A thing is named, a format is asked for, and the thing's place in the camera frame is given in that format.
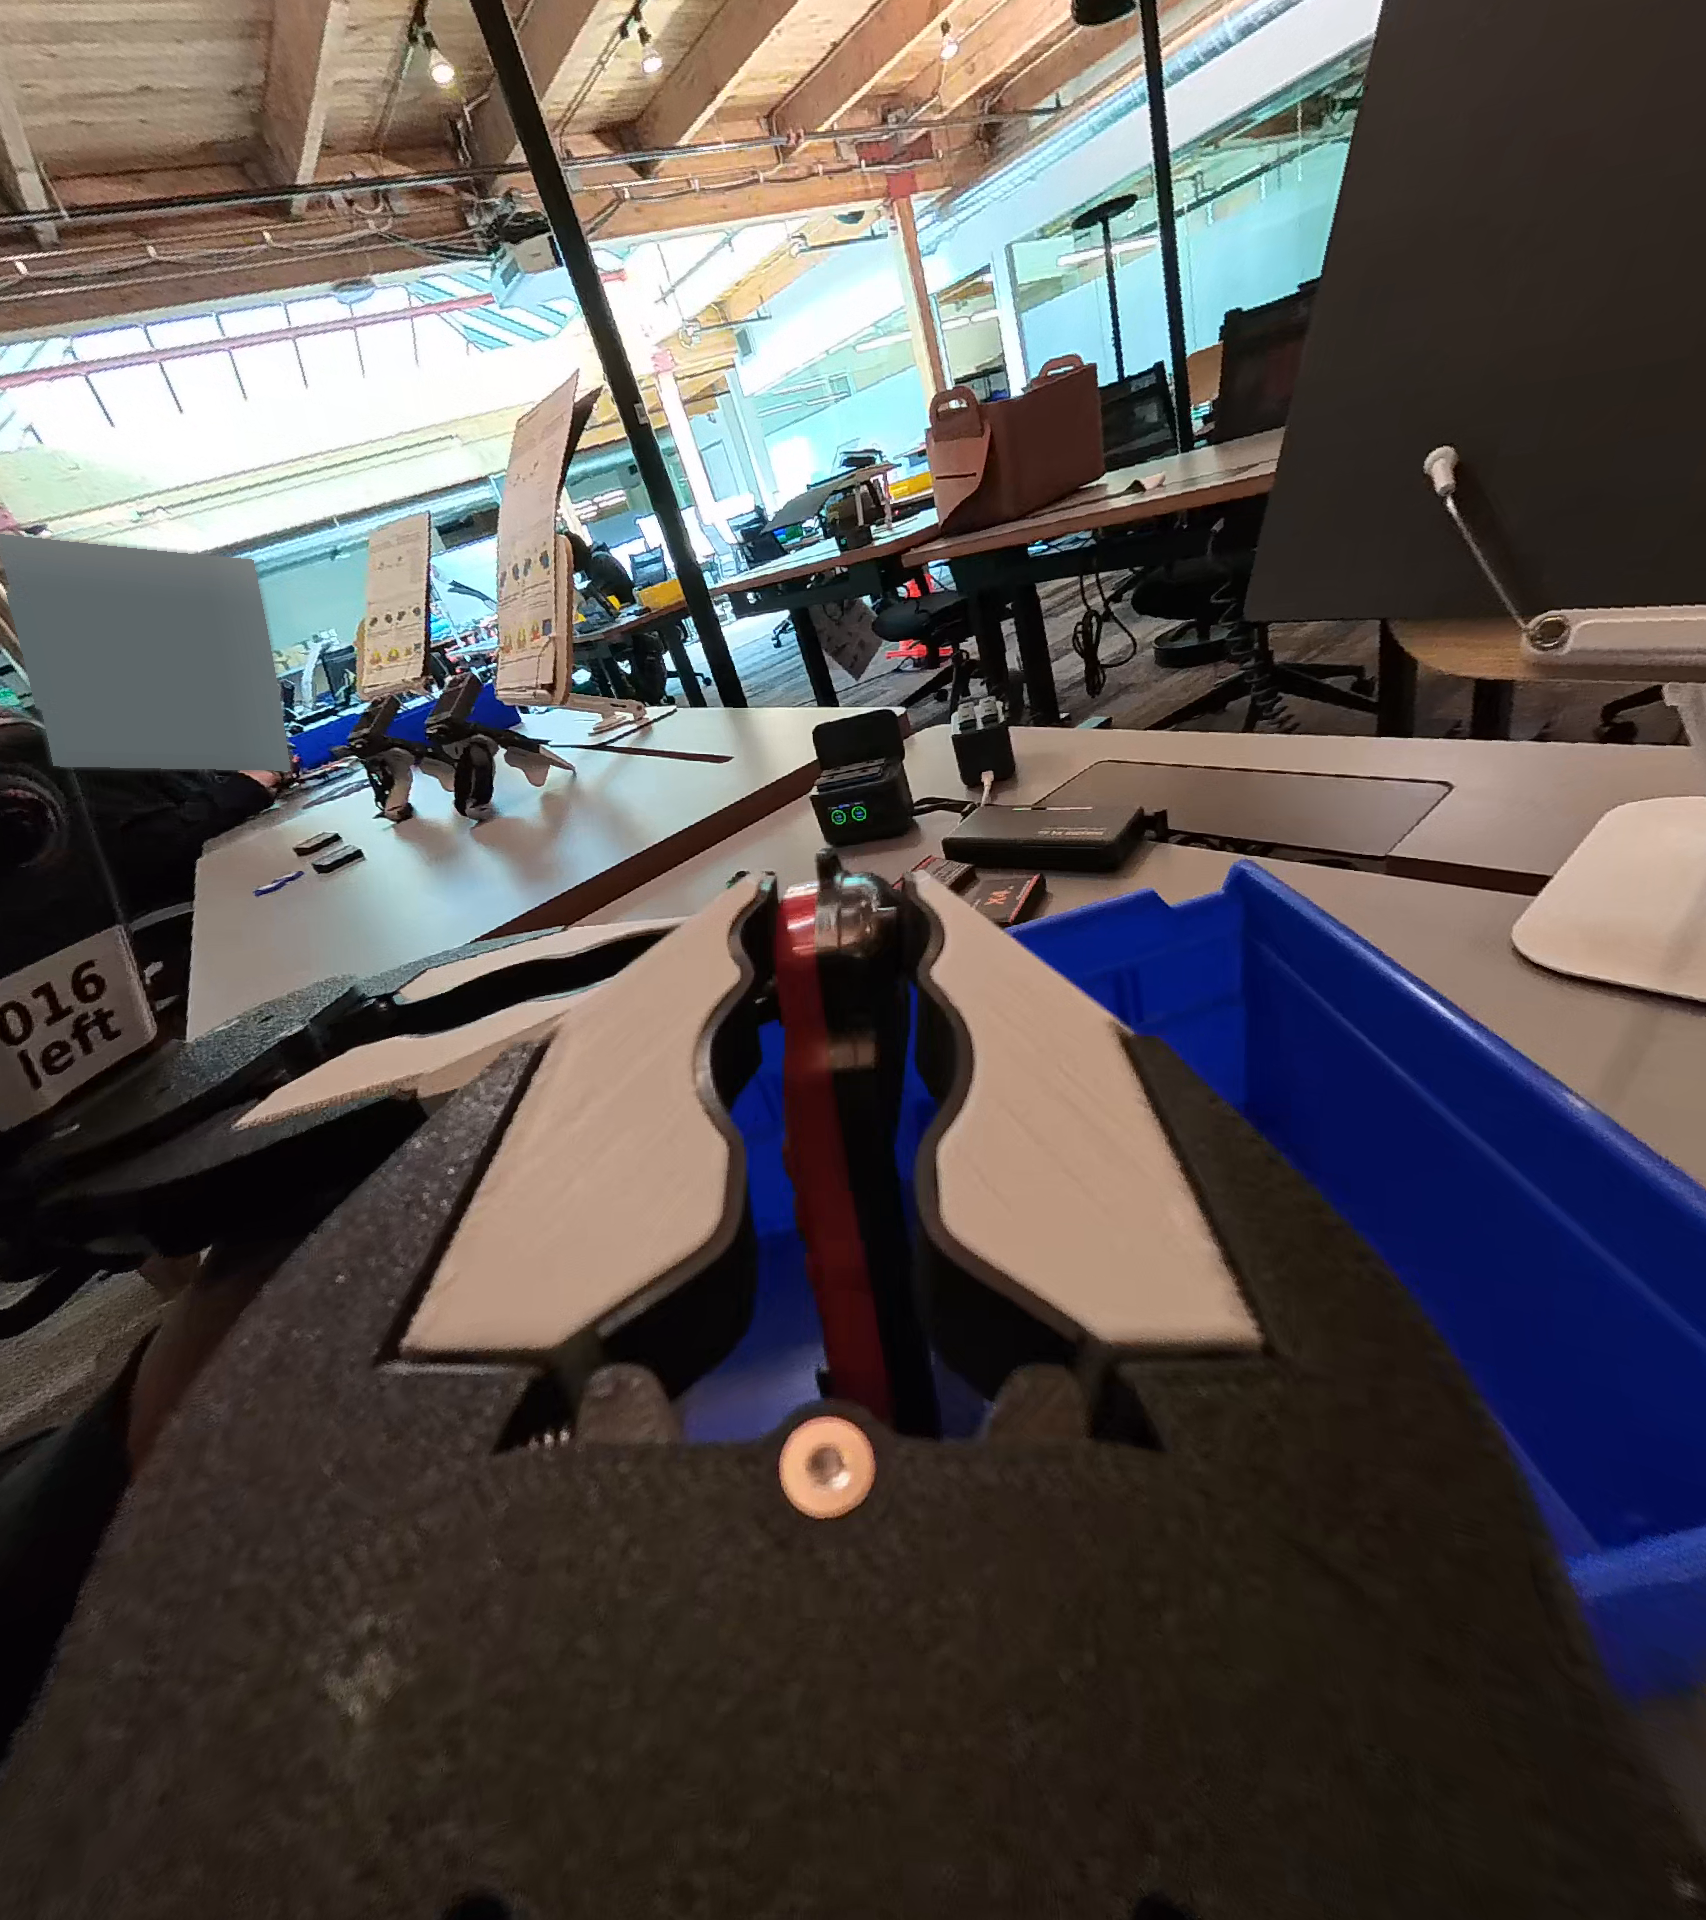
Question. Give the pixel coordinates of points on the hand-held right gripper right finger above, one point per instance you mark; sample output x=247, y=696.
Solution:
x=1078, y=1185

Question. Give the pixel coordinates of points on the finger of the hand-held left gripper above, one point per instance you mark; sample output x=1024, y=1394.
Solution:
x=539, y=961
x=403, y=1072

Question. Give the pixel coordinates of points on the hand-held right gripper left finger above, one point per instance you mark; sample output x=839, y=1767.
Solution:
x=599, y=1185

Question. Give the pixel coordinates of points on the red handheld game toy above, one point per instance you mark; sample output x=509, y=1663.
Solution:
x=806, y=1080

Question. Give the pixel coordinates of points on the blue plastic bin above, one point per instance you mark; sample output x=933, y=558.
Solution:
x=1469, y=1198
x=328, y=742

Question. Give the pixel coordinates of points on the person's left hand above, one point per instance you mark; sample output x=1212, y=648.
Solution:
x=202, y=1334

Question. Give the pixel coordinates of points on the idle hand-held gripper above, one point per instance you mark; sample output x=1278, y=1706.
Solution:
x=388, y=770
x=476, y=766

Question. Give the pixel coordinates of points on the white laptop stand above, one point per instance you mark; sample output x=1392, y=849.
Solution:
x=1664, y=914
x=621, y=717

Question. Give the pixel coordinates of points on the black red battery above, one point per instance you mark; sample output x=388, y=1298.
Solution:
x=944, y=873
x=1007, y=898

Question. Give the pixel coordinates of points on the black flat power hub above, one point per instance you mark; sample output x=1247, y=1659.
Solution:
x=1040, y=839

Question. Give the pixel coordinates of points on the black charging case green lights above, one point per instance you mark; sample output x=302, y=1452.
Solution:
x=861, y=796

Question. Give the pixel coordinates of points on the cardboard instruction board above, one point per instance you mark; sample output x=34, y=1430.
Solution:
x=396, y=600
x=539, y=554

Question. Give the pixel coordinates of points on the dark desk flap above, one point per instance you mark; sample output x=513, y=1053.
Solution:
x=1243, y=801

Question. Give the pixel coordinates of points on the small black charger dock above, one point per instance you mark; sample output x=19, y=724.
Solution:
x=979, y=750

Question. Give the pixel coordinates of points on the printed cardboard sheet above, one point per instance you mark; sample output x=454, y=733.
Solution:
x=854, y=643

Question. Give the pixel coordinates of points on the black office chair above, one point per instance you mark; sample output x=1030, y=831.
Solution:
x=919, y=622
x=1212, y=600

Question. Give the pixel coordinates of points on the black metal pole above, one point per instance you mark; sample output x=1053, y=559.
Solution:
x=613, y=373

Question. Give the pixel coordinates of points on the brown cardboard box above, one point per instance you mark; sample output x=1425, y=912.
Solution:
x=1033, y=451

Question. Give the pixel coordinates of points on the black floor lamp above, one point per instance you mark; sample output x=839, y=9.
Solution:
x=1107, y=210
x=1168, y=225

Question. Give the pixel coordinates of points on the large black board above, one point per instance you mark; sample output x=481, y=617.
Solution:
x=1572, y=300

